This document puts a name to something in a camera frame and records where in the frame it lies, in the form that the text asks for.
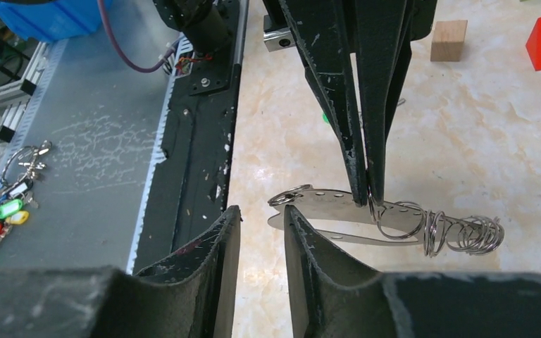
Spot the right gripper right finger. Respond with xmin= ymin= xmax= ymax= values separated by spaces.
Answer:
xmin=284 ymin=206 xmax=541 ymax=337

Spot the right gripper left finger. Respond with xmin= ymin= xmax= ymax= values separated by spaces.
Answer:
xmin=0 ymin=206 xmax=242 ymax=337

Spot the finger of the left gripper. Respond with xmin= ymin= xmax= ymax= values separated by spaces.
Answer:
xmin=279 ymin=1 xmax=368 ymax=206
xmin=354 ymin=1 xmax=413 ymax=206

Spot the silver split keyring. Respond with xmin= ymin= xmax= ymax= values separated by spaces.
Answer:
xmin=368 ymin=193 xmax=427 ymax=242

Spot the natural wooden cube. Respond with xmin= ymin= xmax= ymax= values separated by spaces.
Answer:
xmin=430 ymin=20 xmax=468 ymax=62

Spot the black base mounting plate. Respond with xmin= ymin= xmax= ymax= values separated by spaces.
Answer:
xmin=133 ymin=1 xmax=248 ymax=273

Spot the bunch of coloured key tags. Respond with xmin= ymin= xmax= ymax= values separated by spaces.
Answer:
xmin=0 ymin=140 xmax=54 ymax=246

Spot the blue plastic bin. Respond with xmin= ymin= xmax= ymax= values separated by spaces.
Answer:
xmin=0 ymin=0 xmax=102 ymax=42

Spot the grey slotted cable duct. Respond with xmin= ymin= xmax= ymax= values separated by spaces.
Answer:
xmin=125 ymin=37 xmax=191 ymax=275

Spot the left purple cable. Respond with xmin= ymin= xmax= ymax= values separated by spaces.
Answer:
xmin=97 ymin=0 xmax=182 ymax=75

